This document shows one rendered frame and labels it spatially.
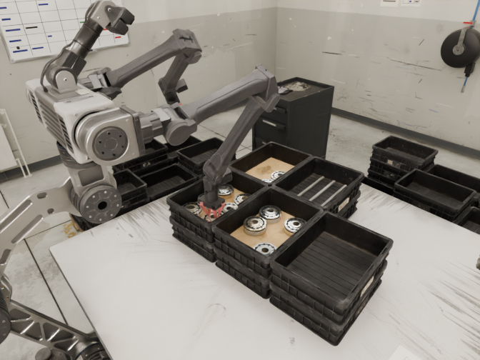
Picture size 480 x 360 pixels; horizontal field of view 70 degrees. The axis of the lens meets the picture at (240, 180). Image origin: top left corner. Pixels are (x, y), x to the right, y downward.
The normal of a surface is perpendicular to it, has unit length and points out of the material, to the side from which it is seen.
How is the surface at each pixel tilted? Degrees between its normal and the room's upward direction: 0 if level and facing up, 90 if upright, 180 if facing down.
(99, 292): 0
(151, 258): 0
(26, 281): 0
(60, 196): 90
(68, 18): 90
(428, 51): 90
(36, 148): 90
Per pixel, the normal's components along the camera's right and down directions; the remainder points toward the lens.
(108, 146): 0.66, 0.39
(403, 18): -0.75, 0.36
